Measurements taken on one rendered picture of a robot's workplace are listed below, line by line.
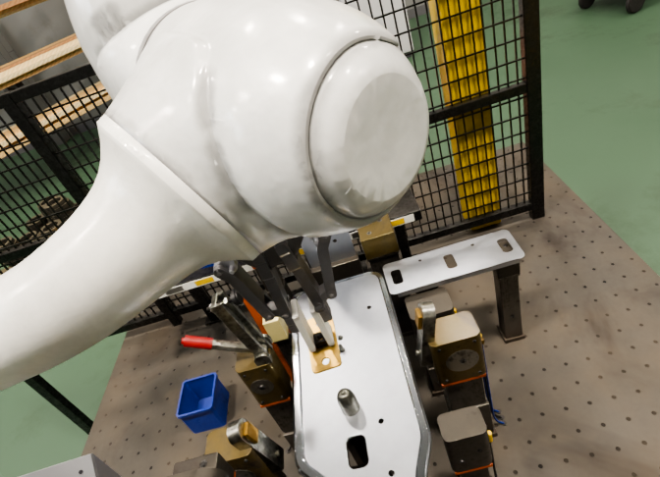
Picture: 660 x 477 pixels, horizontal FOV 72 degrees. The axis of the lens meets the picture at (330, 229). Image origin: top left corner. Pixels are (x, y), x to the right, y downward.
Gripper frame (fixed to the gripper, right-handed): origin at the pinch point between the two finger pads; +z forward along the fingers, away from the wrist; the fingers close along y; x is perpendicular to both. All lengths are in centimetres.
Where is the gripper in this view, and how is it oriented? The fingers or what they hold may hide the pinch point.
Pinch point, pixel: (311, 323)
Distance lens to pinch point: 56.0
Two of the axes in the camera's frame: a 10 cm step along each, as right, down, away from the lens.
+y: 9.4, -3.3, -0.6
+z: 3.0, 7.3, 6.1
